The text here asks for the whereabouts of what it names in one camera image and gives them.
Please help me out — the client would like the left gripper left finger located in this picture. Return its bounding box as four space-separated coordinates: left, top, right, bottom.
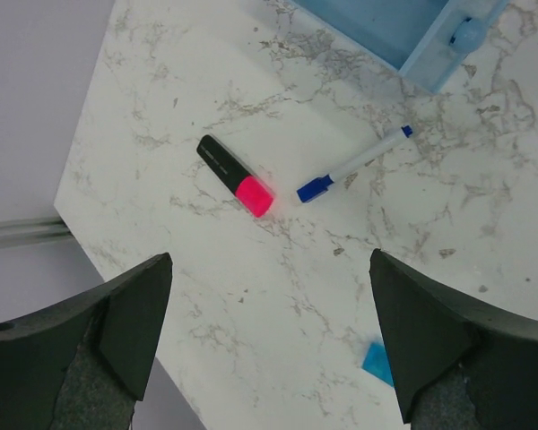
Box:
0 254 172 429

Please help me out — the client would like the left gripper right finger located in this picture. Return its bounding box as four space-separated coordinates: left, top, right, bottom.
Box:
369 249 538 429

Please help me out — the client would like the blue capped pen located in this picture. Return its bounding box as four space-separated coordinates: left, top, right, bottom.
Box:
295 125 413 203

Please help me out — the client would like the pink highlighter marker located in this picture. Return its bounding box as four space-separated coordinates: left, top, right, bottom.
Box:
196 134 274 218

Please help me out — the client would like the light blue end bin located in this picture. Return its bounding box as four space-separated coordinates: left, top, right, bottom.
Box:
294 0 508 93

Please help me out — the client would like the blue highlighter marker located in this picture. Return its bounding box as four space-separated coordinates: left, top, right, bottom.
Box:
361 341 394 387

